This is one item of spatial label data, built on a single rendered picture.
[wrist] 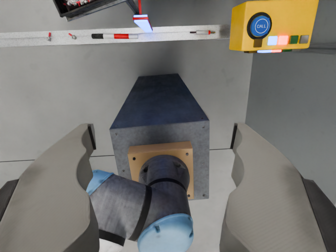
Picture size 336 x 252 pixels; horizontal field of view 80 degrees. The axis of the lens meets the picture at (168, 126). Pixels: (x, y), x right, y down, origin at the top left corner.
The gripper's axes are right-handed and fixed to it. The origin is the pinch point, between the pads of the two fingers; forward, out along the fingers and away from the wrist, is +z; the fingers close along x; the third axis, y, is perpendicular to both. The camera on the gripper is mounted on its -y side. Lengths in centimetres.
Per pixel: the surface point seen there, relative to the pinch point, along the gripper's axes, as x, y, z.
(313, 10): 32, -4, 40
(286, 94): 64, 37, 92
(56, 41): -34, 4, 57
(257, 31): 19.7, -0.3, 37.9
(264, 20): 20.8, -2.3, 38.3
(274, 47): 24.6, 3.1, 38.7
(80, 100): -68, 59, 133
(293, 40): 28.4, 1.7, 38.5
